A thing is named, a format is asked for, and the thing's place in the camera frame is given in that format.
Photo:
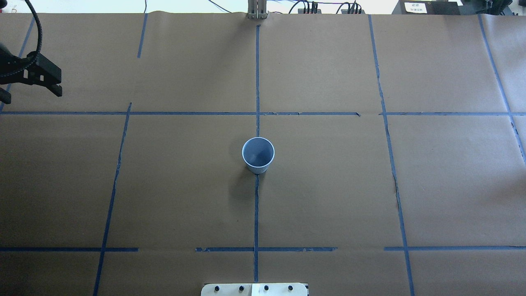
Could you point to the aluminium frame post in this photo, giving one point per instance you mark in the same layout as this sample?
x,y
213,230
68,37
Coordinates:
x,y
257,9

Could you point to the black rectangular box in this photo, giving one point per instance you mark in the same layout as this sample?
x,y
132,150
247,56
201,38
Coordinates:
x,y
429,7

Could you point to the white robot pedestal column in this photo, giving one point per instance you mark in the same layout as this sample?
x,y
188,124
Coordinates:
x,y
255,289

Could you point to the blue ribbed cup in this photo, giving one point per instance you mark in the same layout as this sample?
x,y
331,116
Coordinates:
x,y
258,153

